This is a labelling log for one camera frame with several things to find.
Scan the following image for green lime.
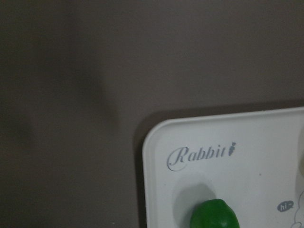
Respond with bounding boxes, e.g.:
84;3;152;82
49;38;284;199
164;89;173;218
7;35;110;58
190;199;240;228

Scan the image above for white rabbit print tray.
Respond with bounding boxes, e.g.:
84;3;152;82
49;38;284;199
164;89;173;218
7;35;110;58
142;107;304;228

